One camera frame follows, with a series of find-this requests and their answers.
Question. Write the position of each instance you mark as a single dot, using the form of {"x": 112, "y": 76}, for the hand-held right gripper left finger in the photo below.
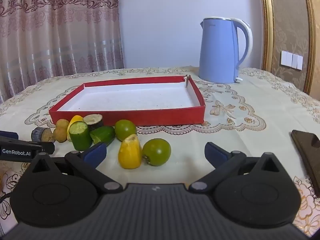
{"x": 95, "y": 155}

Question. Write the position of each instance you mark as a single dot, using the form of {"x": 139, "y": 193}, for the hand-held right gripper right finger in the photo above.
{"x": 215, "y": 153}

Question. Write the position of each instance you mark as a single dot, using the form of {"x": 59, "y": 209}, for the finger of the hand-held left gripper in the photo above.
{"x": 47, "y": 147}
{"x": 8, "y": 135}

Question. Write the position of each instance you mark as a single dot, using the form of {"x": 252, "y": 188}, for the dark eggplant piece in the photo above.
{"x": 40, "y": 133}

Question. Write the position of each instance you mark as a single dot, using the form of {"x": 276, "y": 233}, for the dark green cucumber end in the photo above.
{"x": 103, "y": 133}

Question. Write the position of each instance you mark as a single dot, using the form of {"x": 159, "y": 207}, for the cut cucumber piece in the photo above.
{"x": 80, "y": 137}

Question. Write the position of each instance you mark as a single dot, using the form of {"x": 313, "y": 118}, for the longan with stem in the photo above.
{"x": 62, "y": 125}

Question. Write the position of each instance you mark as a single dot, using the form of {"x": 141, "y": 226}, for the yellow pepper piece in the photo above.
{"x": 130, "y": 155}
{"x": 75, "y": 118}

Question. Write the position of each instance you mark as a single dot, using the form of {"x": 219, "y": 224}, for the eggplant piece with pale flesh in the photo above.
{"x": 93, "y": 120}

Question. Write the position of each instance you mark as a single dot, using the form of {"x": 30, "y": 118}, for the green tomato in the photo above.
{"x": 157, "y": 152}
{"x": 125, "y": 130}

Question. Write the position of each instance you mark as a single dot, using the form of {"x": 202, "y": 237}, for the red cardboard box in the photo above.
{"x": 150, "y": 117}

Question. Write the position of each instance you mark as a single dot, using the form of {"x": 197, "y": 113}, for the embroidered cream tablecloth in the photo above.
{"x": 250, "y": 142}

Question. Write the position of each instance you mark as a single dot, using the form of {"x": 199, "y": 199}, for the black smartphone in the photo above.
{"x": 308, "y": 155}

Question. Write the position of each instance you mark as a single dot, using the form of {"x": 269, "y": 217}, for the blue electric kettle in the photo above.
{"x": 217, "y": 50}

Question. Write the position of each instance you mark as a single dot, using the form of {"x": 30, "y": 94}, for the patterned pink curtain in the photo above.
{"x": 50, "y": 30}

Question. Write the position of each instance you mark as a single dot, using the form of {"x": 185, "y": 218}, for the white wall light switch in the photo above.
{"x": 291, "y": 59}

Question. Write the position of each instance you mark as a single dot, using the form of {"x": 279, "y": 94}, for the gold wall moulding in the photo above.
{"x": 310, "y": 30}
{"x": 267, "y": 17}

